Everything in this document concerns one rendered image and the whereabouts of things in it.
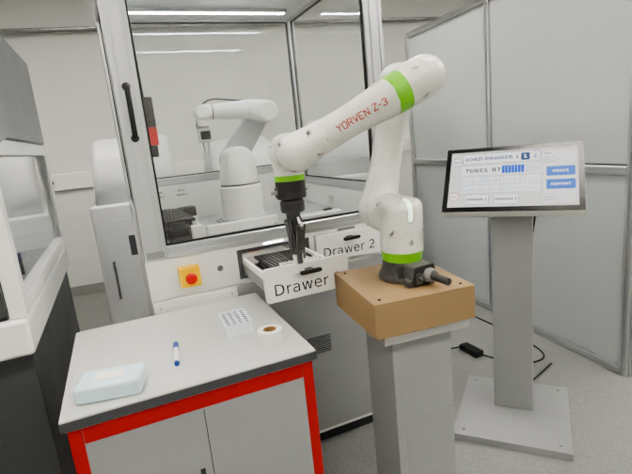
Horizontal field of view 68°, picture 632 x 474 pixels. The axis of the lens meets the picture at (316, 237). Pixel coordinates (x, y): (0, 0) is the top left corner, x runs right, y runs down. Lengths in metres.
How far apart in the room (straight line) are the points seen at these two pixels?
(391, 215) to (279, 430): 0.67
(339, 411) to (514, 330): 0.83
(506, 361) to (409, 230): 1.07
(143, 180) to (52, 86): 3.45
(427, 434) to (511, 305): 0.79
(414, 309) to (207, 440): 0.64
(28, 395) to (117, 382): 0.49
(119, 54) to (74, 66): 3.36
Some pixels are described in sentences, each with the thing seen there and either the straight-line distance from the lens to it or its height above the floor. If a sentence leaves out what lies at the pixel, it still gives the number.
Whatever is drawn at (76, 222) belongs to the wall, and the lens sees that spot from 5.08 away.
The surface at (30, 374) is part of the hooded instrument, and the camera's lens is 1.66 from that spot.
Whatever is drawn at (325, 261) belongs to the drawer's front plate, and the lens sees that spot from 1.52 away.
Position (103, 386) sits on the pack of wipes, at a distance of 1.25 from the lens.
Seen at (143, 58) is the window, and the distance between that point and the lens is 1.74.
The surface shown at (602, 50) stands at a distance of 2.70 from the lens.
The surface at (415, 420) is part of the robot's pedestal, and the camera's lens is 1.58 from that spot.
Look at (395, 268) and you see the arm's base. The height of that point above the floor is 0.91.
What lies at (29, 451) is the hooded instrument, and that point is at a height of 0.48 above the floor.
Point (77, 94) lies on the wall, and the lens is 5.04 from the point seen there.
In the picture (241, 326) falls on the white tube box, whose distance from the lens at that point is 1.44.
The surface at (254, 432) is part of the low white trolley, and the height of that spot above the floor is 0.57.
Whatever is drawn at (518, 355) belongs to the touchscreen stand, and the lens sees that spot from 2.28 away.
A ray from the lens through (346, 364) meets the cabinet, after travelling 2.10.
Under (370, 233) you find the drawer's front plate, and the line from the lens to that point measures 1.96.
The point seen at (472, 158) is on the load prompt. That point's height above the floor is 1.16.
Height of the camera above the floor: 1.32
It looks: 12 degrees down
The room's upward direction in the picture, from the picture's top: 6 degrees counter-clockwise
